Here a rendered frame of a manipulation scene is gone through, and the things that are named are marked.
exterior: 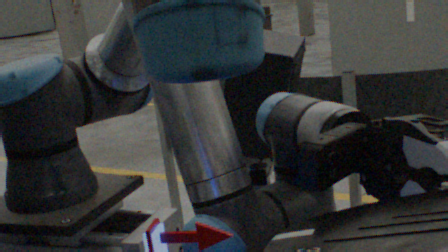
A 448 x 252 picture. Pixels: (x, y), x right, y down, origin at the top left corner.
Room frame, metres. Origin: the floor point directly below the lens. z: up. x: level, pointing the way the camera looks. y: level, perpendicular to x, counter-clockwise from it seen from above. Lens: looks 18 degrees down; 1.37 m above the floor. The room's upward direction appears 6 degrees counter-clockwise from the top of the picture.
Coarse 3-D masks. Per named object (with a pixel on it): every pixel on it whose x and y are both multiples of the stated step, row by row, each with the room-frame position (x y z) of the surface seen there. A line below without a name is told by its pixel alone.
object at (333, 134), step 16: (336, 128) 0.58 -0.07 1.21; (352, 128) 0.58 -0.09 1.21; (304, 144) 0.52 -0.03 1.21; (320, 144) 0.52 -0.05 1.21; (336, 144) 0.53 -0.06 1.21; (352, 144) 0.56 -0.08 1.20; (304, 160) 0.51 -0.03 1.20; (320, 160) 0.51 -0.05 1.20; (336, 160) 0.52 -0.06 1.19; (352, 160) 0.56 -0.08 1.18; (304, 176) 0.51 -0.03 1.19; (320, 176) 0.51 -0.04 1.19; (336, 176) 0.53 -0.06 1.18
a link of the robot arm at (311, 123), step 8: (320, 104) 0.67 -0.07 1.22; (328, 104) 0.66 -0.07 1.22; (336, 104) 0.66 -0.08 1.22; (312, 112) 0.66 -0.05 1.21; (320, 112) 0.65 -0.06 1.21; (328, 112) 0.64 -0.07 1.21; (336, 112) 0.64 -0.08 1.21; (304, 120) 0.66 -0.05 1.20; (312, 120) 0.65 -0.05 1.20; (320, 120) 0.63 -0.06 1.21; (304, 128) 0.65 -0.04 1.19; (312, 128) 0.64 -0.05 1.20; (320, 128) 0.63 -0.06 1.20; (304, 136) 0.65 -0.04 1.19; (312, 136) 0.63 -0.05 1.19
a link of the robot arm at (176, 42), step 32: (160, 0) 0.33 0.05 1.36; (192, 0) 0.33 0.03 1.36; (224, 0) 0.33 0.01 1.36; (256, 0) 0.35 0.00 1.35; (160, 32) 0.33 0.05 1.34; (192, 32) 0.33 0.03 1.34; (224, 32) 0.33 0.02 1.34; (256, 32) 0.35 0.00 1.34; (160, 64) 0.34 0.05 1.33; (192, 64) 0.33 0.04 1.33; (224, 64) 0.33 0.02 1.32; (256, 64) 0.35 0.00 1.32
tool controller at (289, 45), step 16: (272, 32) 1.22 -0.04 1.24; (272, 48) 1.02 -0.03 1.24; (288, 48) 1.05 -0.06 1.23; (304, 48) 1.21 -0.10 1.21; (272, 64) 0.99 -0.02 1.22; (288, 64) 0.98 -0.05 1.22; (240, 80) 1.00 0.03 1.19; (256, 80) 0.99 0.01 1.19; (272, 80) 0.99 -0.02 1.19; (288, 80) 0.98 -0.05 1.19; (224, 96) 1.00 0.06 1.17; (240, 96) 1.00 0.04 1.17; (256, 96) 0.99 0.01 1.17; (240, 112) 1.00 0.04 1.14; (256, 112) 0.99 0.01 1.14; (240, 128) 1.00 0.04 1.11; (240, 144) 1.00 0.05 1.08; (256, 144) 0.99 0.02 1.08; (272, 160) 0.99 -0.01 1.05
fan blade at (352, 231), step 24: (432, 192) 0.47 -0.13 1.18; (336, 216) 0.46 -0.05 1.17; (360, 216) 0.44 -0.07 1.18; (384, 216) 0.42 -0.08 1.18; (408, 216) 0.41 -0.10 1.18; (432, 216) 0.40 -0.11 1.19; (288, 240) 0.41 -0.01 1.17; (312, 240) 0.40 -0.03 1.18; (336, 240) 0.39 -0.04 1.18; (360, 240) 0.38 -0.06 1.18; (384, 240) 0.37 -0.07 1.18; (408, 240) 0.37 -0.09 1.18; (432, 240) 0.36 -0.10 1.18
